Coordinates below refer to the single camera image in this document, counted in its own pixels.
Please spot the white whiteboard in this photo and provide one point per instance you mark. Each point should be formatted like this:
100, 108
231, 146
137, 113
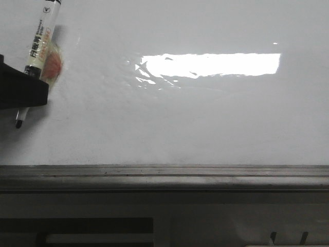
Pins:
182, 82

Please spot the red magnet with clear tape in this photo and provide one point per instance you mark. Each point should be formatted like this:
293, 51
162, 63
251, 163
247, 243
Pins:
53, 65

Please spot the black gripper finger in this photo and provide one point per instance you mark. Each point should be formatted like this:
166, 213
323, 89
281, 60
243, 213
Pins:
20, 90

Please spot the white black whiteboard marker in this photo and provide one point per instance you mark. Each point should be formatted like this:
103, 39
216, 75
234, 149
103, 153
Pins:
42, 38

